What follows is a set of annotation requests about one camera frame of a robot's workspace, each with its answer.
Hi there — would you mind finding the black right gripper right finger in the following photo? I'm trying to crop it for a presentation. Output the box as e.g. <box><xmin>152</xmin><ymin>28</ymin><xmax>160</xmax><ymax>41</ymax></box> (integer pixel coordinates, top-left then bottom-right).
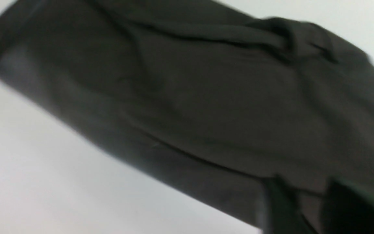
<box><xmin>322</xmin><ymin>179</ymin><xmax>374</xmax><ymax>234</ymax></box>

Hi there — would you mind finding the dark gray long-sleeve top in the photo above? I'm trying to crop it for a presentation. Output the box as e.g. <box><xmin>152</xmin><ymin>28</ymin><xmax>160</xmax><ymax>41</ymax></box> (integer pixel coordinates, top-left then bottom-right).
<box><xmin>0</xmin><ymin>0</ymin><xmax>374</xmax><ymax>234</ymax></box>

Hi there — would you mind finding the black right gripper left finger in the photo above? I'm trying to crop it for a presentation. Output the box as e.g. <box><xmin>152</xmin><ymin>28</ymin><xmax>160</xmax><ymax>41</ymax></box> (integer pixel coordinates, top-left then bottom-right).
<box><xmin>258</xmin><ymin>177</ymin><xmax>317</xmax><ymax>234</ymax></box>

